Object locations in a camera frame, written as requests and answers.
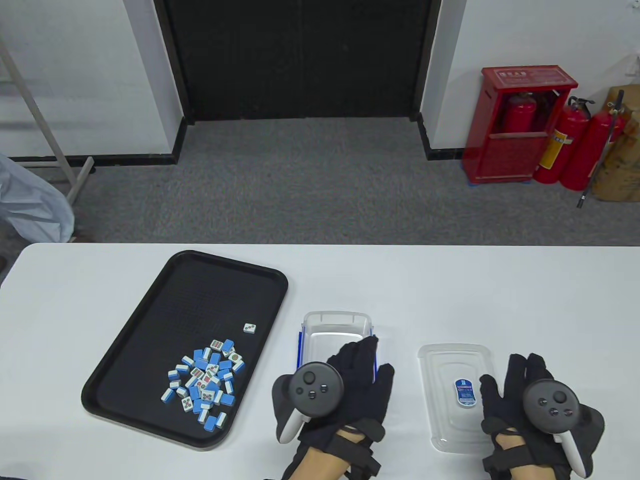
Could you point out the person's right hand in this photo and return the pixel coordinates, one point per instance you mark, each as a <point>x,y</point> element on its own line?
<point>515,395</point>

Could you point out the person's left hand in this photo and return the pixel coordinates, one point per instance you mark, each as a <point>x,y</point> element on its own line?
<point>360,380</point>

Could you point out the black white controller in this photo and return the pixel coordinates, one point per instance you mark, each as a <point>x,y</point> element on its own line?
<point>315,385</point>
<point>550,405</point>

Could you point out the clear box with blue latches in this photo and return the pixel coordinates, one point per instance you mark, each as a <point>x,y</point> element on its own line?
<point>330,332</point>

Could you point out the clear plastic lid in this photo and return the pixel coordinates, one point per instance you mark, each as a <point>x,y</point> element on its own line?
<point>445,370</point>

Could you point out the single dotted-face mahjong tile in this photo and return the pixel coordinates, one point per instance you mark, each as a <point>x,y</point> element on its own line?
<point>250,328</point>

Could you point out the pile of blue mahjong tiles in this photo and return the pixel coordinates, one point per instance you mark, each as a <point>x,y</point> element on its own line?
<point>205,380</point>

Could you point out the black plastic tray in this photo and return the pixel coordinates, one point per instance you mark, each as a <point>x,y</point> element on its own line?
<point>200,300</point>

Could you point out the person's left forearm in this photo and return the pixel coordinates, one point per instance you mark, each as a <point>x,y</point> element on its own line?
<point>320,462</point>

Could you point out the red fire extinguisher cabinet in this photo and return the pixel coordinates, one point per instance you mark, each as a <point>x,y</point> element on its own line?
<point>505,155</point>

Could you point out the brown cardboard box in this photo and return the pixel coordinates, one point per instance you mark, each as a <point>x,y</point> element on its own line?
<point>622,170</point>

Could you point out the red fire extinguisher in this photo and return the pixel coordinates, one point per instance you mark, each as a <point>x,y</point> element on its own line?
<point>520,115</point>
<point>590,150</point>

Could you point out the red extinguisher with yellow label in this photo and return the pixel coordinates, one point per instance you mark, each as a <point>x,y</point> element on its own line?
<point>570,130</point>

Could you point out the black door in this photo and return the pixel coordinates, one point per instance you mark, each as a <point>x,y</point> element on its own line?
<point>300,60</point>

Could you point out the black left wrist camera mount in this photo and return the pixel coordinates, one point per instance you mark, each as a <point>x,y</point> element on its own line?
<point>367,450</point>

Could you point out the white metal stand frame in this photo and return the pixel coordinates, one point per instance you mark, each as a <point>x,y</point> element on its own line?
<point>82,177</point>

